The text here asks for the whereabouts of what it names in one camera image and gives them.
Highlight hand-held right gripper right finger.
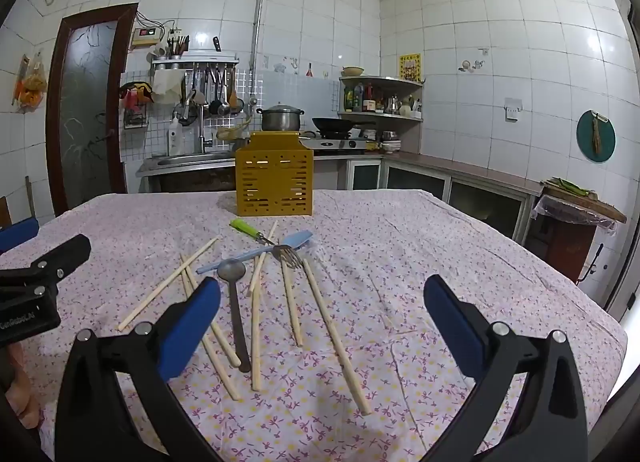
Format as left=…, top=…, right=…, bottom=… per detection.
left=423, top=274, right=589, bottom=462

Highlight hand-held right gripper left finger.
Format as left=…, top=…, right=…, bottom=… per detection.
left=54, top=276, right=222, bottom=462

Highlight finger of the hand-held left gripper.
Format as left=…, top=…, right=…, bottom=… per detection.
left=0, top=217, right=40, bottom=254
left=0, top=234, right=92, bottom=290

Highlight grey metal spoon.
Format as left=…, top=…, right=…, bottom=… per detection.
left=216, top=260, right=252, bottom=374

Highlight green-handled metal fork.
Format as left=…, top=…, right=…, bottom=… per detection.
left=229, top=218, right=305, bottom=270

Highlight blue plastic spoon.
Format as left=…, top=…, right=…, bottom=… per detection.
left=195, top=230, right=315, bottom=276

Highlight yellow perforated utensil holder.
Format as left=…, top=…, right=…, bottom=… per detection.
left=235, top=131, right=315, bottom=218

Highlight row of hanging kitchen utensils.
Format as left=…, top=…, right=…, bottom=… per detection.
left=179, top=64, right=246, bottom=119

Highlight person's left hand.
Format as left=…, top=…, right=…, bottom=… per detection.
left=0, top=342, right=42, bottom=430

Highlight kitchen counter cabinets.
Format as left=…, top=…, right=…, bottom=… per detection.
left=344, top=151, right=545, bottom=244

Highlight brown-framed glass door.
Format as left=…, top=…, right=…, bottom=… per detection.
left=45, top=2, right=139, bottom=217

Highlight hanging plastic bags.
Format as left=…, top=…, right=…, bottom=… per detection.
left=14, top=53, right=49, bottom=114

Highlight steel kitchen sink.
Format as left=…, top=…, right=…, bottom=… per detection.
left=136, top=151, right=239, bottom=179

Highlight covered side table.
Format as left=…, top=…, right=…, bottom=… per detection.
left=531, top=180, right=629, bottom=285

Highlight red and yellow gloves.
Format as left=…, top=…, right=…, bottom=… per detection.
left=118, top=81, right=154, bottom=106

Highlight green vegetables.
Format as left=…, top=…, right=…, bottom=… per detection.
left=551, top=177, right=592, bottom=194

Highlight yellow scrubbing cloth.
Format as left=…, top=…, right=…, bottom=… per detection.
left=216, top=116, right=253, bottom=141

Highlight gas stove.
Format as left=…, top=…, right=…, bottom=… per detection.
left=299, top=132, right=374, bottom=154

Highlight steel cooking pot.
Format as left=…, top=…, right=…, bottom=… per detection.
left=256, top=102, right=306, bottom=132

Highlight black wok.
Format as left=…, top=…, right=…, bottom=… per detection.
left=312, top=115, right=377, bottom=136

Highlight green round cutting board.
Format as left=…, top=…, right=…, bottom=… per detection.
left=576, top=109, right=617, bottom=163

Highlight row of condiment bottles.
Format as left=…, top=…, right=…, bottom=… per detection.
left=343, top=82, right=387, bottom=113

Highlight wall electric control box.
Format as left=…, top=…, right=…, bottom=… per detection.
left=130, top=26, right=164, bottom=47

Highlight steel wall utensil rack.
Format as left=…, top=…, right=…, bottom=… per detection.
left=149, top=54, right=241, bottom=73

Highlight corner wall shelf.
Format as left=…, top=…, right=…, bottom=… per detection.
left=338, top=74, right=426, bottom=123

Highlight yellow wall picture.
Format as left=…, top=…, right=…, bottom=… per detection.
left=398, top=52, right=423, bottom=81

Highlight grey wall pipe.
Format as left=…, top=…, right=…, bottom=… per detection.
left=239, top=0, right=274, bottom=104

